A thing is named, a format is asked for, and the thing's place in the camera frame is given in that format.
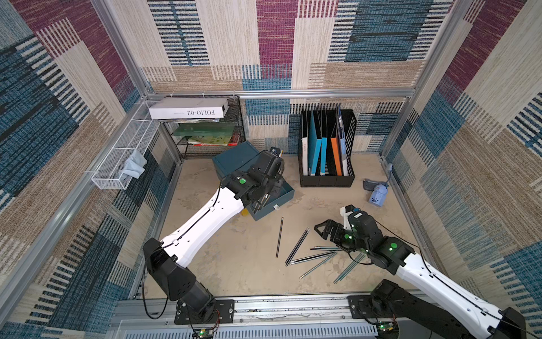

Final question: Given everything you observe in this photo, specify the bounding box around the teal drawer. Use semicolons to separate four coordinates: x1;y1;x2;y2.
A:
246;182;295;221

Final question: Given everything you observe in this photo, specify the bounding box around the green book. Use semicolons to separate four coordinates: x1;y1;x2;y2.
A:
172;122;235;137

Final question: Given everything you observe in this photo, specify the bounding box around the blue white stapler device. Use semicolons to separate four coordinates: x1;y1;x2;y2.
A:
363;164;392;207

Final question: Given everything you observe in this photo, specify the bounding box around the white FOLIO box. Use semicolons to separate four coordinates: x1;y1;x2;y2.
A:
149;97;229;120

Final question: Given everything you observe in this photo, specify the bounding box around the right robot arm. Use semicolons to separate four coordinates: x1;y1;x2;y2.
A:
314;205;528;338

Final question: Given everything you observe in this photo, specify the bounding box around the teal pencil diagonal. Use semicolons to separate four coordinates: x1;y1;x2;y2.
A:
299;251;337;279

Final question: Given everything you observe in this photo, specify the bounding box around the dark pencil bundle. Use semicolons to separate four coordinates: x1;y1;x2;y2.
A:
275;218;310;266

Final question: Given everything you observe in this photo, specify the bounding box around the orange folder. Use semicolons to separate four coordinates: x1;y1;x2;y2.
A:
331;137;342;176

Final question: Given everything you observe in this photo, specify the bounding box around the light blue cloth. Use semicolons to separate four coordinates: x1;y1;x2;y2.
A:
119;149;148;180

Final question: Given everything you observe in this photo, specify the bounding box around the black wire shelf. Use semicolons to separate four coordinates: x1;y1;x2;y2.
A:
162;96;247;160

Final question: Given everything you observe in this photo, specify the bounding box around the white wire basket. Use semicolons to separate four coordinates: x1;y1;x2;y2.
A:
92;119;159;190

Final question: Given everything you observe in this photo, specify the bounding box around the teal drawer cabinet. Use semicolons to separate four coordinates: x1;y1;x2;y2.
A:
211;140;296;222

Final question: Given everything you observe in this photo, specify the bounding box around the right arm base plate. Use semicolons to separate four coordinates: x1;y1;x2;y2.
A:
347;295;393;319

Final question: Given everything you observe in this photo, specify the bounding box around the teal pencil pair right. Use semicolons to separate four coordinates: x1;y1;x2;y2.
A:
334;253;366;284

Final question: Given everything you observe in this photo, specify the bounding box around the black mesh file organizer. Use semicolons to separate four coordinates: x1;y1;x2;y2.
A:
298;107;357;188

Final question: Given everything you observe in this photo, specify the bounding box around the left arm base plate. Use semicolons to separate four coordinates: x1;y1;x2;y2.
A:
174;299;235;326

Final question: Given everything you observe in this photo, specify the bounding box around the teal pencil pair horizontal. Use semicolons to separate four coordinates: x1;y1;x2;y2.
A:
310;247;341;251

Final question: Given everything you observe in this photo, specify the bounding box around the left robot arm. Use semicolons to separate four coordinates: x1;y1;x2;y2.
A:
143;147;285;323

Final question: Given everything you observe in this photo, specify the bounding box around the teal folder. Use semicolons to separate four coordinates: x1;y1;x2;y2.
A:
308;110;322;176

